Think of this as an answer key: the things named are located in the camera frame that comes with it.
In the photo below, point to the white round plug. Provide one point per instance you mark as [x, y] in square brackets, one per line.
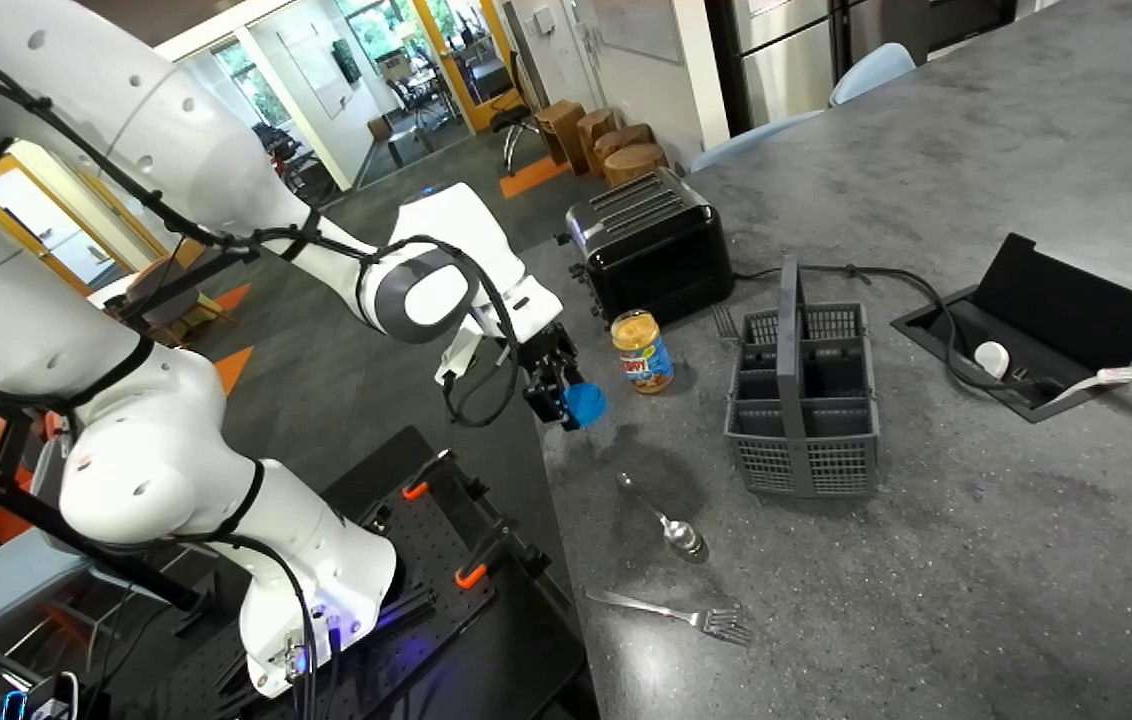
[988, 357]

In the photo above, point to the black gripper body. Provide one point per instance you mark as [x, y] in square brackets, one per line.
[546, 357]

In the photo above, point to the steel refrigerator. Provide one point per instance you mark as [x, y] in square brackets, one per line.
[778, 62]

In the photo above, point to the metal fork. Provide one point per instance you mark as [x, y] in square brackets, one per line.
[719, 620]

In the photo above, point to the black perforated mount table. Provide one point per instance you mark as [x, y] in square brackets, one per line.
[484, 654]

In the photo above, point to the light blue chair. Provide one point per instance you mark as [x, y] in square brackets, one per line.
[872, 69]
[756, 136]

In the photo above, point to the peanut butter jar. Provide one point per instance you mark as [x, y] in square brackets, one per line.
[647, 357]

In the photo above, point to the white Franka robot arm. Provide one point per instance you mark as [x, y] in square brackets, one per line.
[151, 442]

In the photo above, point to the blue jar lid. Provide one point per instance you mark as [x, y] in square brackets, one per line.
[591, 407]

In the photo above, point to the steel four-slot toaster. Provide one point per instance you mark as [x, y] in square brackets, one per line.
[656, 246]

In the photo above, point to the metal spoon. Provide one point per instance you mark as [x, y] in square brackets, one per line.
[677, 533]

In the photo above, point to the black table outlet box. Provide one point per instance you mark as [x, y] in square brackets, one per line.
[1059, 312]

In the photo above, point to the dark plastic cutlery basket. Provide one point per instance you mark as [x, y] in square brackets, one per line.
[805, 412]

